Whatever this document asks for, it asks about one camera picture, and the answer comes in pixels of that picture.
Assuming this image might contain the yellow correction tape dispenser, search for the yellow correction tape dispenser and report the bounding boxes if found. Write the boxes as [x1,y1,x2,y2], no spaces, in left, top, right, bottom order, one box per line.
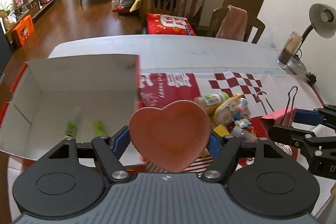
[213,93,243,125]

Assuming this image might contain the wooden tv console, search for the wooden tv console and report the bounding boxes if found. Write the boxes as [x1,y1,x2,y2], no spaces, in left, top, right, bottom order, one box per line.
[5,0,56,43]

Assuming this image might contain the pink heart dish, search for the pink heart dish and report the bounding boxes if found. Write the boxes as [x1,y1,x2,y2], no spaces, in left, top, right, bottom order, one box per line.
[128,100,211,173]

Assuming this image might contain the red white table mat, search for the red white table mat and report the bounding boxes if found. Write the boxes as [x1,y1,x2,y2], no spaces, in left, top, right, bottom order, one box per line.
[136,70,326,172]

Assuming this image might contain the red cardboard box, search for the red cardboard box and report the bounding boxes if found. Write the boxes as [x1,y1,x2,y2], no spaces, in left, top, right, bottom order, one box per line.
[1,54,139,160]

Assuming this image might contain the white green marker pen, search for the white green marker pen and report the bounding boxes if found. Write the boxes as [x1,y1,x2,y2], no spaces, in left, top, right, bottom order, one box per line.
[64,106,81,138]

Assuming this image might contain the person right hand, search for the person right hand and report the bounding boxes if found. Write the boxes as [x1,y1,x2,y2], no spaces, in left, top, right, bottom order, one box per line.
[330,184,336,197]

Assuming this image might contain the wooden chair with towel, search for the wooden chair with towel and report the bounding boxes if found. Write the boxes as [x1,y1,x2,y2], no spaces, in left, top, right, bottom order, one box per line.
[207,7,265,44]

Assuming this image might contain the green highlighter tube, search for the green highlighter tube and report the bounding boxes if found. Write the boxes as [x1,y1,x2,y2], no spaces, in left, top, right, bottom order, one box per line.
[92,121,107,137]

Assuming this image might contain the pink binder clip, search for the pink binder clip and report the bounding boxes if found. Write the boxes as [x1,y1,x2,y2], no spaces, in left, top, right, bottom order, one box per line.
[255,85,298,133]

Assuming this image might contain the wooden chair with cushion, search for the wooden chair with cushion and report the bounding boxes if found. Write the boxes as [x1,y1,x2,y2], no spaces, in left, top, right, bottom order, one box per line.
[139,0,203,27]

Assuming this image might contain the red printed seat cushion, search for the red printed seat cushion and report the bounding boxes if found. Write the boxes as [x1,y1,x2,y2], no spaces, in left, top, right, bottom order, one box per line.
[146,14,195,36]

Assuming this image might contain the clear jar silver lid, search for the clear jar silver lid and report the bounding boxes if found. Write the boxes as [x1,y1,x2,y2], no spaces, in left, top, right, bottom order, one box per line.
[231,126,258,143]

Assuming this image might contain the glass jar dark contents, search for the glass jar dark contents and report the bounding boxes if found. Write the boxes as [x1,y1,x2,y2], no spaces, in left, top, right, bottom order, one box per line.
[277,31,302,68]

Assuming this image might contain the orange gift box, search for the orange gift box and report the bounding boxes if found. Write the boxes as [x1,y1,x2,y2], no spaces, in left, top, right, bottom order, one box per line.
[12,15,35,47]

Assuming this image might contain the toothpick jar green lid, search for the toothpick jar green lid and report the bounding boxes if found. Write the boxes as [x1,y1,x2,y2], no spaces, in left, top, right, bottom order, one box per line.
[193,92,229,114]

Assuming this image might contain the yellow small box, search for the yellow small box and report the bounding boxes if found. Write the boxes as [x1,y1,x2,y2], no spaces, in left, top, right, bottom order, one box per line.
[213,124,231,137]

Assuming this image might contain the grey desk lamp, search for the grey desk lamp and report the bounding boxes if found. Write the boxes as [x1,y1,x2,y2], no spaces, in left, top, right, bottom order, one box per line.
[287,3,336,75]

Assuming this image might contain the pink towel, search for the pink towel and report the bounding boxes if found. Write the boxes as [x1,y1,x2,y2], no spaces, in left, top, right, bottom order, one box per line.
[216,5,248,42]

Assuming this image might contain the black power plug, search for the black power plug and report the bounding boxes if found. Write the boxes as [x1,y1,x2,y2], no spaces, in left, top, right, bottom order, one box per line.
[306,72,317,85]

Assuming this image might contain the pink pig chef figurine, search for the pink pig chef figurine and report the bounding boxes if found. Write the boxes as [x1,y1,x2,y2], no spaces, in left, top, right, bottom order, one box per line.
[234,98,251,121]

